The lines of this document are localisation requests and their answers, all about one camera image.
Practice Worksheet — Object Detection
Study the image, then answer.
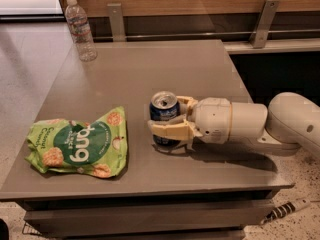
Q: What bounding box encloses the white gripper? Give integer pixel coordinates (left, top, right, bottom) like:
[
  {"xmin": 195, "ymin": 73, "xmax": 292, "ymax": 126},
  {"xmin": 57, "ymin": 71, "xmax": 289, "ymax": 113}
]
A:
[{"xmin": 147, "ymin": 96, "xmax": 231, "ymax": 154}]

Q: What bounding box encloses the blue pepsi can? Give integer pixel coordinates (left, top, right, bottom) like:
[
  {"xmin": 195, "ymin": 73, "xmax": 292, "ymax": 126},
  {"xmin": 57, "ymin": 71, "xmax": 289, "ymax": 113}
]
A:
[{"xmin": 149, "ymin": 91, "xmax": 180, "ymax": 147}]

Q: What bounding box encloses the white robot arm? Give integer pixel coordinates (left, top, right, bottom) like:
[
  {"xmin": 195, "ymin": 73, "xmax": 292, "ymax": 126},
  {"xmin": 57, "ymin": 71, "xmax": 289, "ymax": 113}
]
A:
[{"xmin": 148, "ymin": 92, "xmax": 320, "ymax": 156}]

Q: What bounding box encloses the green rice chip bag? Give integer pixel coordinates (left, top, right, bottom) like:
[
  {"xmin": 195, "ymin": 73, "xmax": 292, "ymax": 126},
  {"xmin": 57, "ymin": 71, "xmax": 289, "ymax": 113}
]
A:
[{"xmin": 25, "ymin": 107, "xmax": 128, "ymax": 179}]

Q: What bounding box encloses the white striped power strip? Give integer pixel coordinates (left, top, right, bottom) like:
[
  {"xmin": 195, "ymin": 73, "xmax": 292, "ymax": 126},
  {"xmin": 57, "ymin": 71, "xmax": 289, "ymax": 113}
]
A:
[{"xmin": 260, "ymin": 198, "xmax": 311, "ymax": 225}]

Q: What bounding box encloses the clear plastic water bottle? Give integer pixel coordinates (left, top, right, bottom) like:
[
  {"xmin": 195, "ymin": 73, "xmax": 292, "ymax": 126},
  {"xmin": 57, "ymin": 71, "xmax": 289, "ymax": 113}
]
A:
[{"xmin": 65, "ymin": 0, "xmax": 97, "ymax": 62}]

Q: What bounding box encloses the grey cabinet drawer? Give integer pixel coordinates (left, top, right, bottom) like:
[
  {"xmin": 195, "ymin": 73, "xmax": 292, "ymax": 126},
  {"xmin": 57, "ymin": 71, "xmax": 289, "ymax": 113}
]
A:
[{"xmin": 25, "ymin": 200, "xmax": 273, "ymax": 238}]

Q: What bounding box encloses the right metal bracket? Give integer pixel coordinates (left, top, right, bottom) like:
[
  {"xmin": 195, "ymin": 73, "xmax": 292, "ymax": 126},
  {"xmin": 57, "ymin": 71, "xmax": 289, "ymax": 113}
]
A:
[{"xmin": 249, "ymin": 0, "xmax": 280, "ymax": 49}]

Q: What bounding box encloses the metal bracket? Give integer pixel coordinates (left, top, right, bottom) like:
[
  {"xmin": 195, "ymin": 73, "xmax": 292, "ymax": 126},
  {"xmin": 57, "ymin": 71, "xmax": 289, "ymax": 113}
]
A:
[
  {"xmin": 107, "ymin": 3, "xmax": 126, "ymax": 42},
  {"xmin": 249, "ymin": 0, "xmax": 280, "ymax": 49}
]

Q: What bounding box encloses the left metal bracket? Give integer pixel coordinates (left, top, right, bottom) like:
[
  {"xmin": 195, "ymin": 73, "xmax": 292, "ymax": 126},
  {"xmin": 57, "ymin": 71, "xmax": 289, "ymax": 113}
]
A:
[{"xmin": 107, "ymin": 3, "xmax": 126, "ymax": 42}]

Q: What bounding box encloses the horizontal metal rail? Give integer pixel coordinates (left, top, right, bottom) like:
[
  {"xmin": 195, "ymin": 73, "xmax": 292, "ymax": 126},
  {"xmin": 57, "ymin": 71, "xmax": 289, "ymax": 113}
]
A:
[{"xmin": 93, "ymin": 27, "xmax": 320, "ymax": 41}]

